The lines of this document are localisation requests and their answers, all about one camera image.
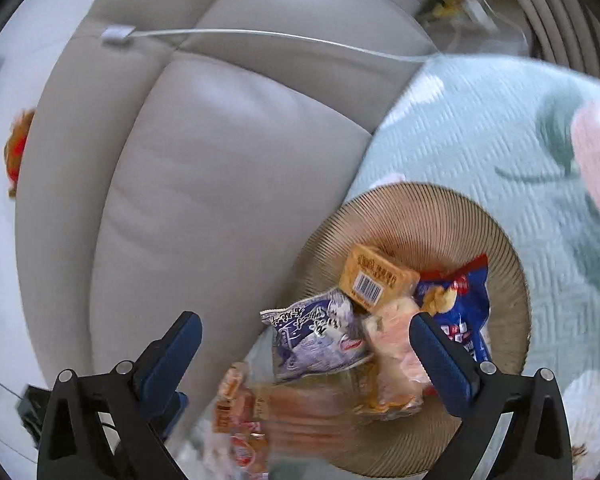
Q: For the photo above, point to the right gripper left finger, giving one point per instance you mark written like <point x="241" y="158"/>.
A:
<point x="115" y="425"/>

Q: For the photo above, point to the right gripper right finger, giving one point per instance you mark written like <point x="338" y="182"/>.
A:
<point x="537" y="441"/>

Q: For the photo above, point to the orange peanut snack pack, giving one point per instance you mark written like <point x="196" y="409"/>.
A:
<point x="394" y="383"/>

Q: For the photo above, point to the blue red snack bag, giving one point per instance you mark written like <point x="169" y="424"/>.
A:
<point x="459" y="302"/>

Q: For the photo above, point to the sausage snack pack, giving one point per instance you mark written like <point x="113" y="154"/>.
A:
<point x="306" y="422"/>

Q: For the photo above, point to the purple white snack bag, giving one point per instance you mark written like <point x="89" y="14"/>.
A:
<point x="317" y="335"/>

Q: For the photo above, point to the yellow barcode cake pack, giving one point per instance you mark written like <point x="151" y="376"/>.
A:
<point x="371" y="278"/>

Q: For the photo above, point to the red white striped snack bag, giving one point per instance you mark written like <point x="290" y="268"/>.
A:
<point x="238" y="420"/>

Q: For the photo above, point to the gold ribbed round plate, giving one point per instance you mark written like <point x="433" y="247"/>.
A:
<point x="429" y="228"/>

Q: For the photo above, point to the orange plush toy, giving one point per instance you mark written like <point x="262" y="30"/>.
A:
<point x="14" y="148"/>

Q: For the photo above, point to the beige leather headboard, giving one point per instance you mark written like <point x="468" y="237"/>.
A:
<point x="185" y="169"/>

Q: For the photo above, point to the white power adapter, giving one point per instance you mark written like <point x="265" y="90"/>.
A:
<point x="117" y="34"/>

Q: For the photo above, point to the grey curtain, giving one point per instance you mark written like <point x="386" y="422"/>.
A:
<point x="568" y="33"/>

